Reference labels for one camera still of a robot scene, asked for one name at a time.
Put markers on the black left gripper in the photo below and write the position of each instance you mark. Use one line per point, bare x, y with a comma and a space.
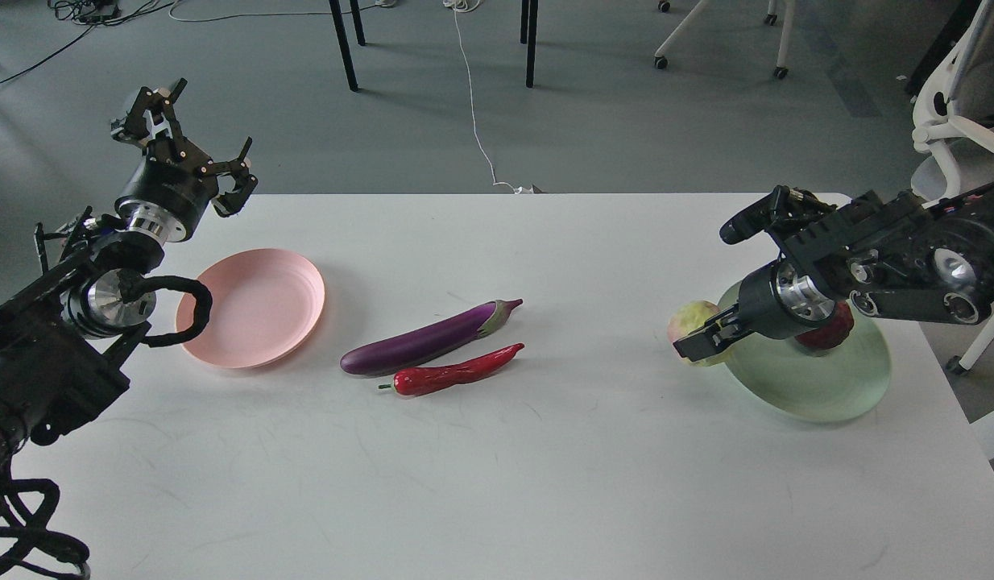
175, 195

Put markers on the green yellow guava fruit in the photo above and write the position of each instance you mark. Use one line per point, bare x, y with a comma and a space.
688, 318

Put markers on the green plate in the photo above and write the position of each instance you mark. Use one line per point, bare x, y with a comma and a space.
822, 387

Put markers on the pink plate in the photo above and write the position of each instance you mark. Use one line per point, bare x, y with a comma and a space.
266, 303

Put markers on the red chili pepper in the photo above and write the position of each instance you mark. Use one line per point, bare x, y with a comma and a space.
419, 381

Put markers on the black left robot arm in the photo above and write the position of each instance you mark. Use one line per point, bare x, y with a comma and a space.
65, 337

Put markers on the purple eggplant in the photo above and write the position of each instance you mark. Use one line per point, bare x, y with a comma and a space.
429, 342

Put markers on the white office chair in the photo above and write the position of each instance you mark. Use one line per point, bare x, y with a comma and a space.
953, 123

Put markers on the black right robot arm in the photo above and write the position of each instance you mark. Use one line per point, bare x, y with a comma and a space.
905, 259

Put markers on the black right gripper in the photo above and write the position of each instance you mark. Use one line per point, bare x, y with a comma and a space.
776, 301

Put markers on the red pomegranate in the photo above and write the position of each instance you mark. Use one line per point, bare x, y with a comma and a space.
832, 334

